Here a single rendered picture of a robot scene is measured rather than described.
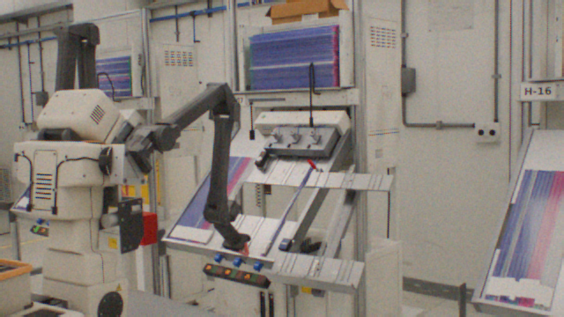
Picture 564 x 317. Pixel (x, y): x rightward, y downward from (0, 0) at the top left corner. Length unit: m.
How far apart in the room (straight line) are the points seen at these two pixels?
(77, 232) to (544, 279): 1.37
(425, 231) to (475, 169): 0.56
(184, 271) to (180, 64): 1.32
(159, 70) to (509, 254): 2.43
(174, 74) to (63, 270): 2.10
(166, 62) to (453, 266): 2.26
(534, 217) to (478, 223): 1.98
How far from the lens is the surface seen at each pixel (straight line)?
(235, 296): 2.98
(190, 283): 4.01
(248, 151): 2.90
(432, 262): 4.21
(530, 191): 2.12
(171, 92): 3.78
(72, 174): 1.76
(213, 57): 5.28
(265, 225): 2.49
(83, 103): 1.84
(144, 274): 3.22
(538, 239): 2.00
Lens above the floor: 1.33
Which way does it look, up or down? 6 degrees down
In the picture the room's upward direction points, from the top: 2 degrees counter-clockwise
